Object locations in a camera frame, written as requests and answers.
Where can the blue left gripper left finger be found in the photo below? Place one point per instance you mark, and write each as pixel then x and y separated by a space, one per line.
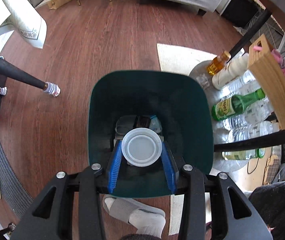
pixel 114 166

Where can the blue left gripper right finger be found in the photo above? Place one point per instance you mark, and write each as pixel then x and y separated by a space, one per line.
pixel 168 169

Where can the blue white plastic bag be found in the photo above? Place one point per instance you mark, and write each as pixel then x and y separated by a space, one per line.
pixel 155 124

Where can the dark green trash bin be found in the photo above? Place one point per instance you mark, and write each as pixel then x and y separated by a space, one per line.
pixel 125 100

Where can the grey slipper foot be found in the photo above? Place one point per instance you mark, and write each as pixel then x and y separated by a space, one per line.
pixel 149 221

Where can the green glass bottle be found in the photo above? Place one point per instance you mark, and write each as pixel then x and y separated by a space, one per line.
pixel 235 105

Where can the grey striped floor mat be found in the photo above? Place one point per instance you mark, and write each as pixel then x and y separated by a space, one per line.
pixel 12 190

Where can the amber liquid bottle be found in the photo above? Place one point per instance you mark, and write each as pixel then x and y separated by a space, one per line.
pixel 218 63

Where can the white plastic bottle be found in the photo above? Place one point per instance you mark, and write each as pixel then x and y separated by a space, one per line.
pixel 234 69

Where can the wooden crate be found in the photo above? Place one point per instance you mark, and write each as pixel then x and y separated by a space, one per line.
pixel 269 75

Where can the black table leg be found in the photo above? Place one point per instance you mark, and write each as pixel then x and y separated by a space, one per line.
pixel 9 70

